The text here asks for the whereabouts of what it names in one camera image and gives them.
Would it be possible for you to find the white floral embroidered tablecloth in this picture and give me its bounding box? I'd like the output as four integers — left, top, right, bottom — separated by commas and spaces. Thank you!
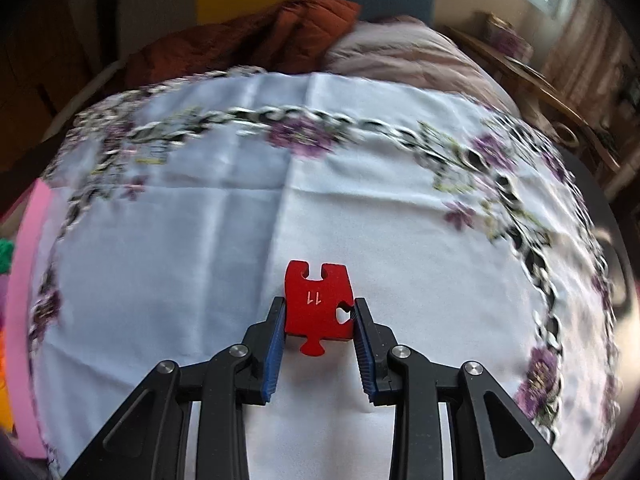
27, 65, 621, 480

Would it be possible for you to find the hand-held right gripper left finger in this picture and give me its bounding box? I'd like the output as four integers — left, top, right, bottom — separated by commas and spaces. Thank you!
62, 296, 287, 480

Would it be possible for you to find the purple box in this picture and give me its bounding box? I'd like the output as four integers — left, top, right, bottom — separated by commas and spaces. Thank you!
480, 10, 533, 61

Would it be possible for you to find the rust brown blanket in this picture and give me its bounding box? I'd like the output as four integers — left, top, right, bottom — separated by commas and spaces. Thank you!
122, 0, 363, 91

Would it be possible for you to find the beige curtain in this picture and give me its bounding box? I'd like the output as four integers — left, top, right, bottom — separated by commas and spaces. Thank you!
540, 0, 636, 111

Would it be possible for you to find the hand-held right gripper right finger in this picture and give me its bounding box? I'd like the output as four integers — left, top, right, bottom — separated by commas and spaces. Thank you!
353, 297, 576, 480

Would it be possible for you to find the wooden bedside table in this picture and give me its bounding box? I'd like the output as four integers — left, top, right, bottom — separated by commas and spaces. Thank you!
445, 25, 626, 196

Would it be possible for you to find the grey pillow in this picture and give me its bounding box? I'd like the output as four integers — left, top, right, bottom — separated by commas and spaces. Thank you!
322, 15, 521, 116

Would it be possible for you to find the pink rimmed white tray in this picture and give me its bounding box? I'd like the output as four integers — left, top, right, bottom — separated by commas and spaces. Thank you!
2, 180, 56, 461

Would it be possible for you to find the wooden wardrobe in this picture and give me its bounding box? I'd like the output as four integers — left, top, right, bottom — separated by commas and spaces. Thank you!
0, 0, 101, 171

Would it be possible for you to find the red puzzle piece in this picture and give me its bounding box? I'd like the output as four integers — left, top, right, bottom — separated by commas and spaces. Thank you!
283, 260, 357, 358

